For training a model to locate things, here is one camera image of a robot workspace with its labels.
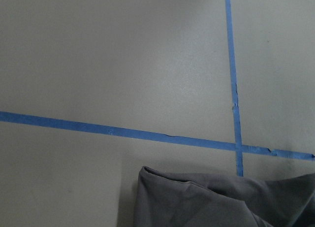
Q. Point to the dark brown t-shirt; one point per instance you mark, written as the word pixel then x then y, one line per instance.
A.
pixel 213 200

